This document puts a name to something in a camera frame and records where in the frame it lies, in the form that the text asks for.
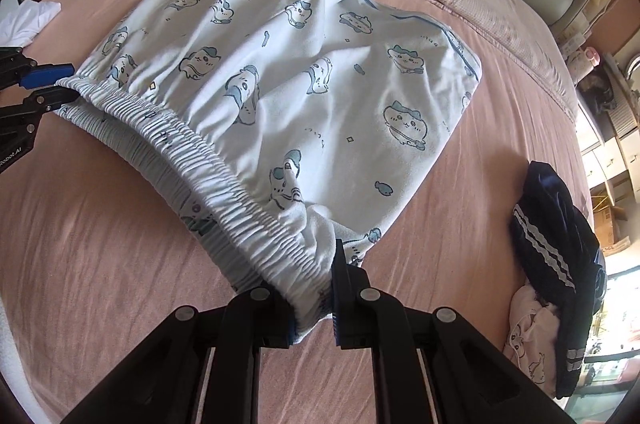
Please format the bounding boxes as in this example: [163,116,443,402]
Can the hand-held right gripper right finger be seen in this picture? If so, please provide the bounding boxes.
[330,239,581,424]

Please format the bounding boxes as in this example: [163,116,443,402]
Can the navy striped garment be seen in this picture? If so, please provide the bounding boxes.
[509,161,608,400]

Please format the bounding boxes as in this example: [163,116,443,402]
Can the glass sliding door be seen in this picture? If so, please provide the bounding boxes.
[565,254,640,424]

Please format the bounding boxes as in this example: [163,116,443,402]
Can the pale pink printed garment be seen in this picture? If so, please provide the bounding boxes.
[502,281,564,398]

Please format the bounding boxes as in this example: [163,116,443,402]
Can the black bag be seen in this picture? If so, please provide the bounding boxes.
[582,69,619,115]

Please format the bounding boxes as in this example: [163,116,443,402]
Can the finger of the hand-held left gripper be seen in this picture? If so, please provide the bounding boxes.
[0,47,76,89]
[0,85,81,176]

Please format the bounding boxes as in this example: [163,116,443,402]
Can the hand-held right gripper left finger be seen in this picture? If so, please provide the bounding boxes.
[65,287,294,424]

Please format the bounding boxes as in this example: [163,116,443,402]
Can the cardboard box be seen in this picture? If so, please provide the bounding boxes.
[590,184,632,251]

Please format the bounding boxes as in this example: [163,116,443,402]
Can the white drawer cabinet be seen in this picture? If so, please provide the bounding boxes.
[580,104,638,192]

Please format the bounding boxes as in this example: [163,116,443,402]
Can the white cloth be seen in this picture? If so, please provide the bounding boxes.
[0,0,62,49]

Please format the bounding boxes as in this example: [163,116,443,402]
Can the light blue printed pajama pants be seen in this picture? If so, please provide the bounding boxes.
[52,0,485,339]

